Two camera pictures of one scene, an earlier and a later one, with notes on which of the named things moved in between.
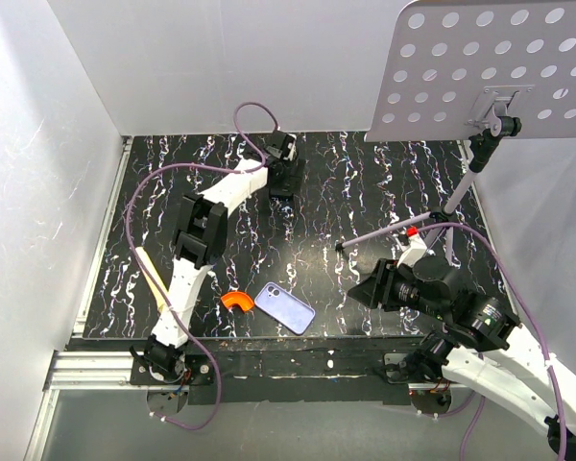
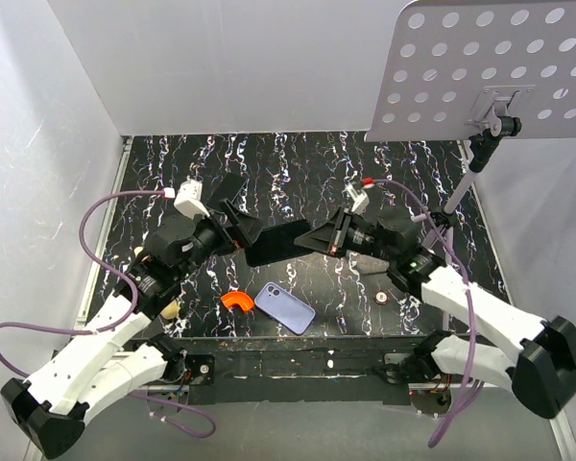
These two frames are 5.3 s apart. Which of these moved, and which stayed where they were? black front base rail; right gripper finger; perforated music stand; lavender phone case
Moved: right gripper finger
Stayed: black front base rail; perforated music stand; lavender phone case
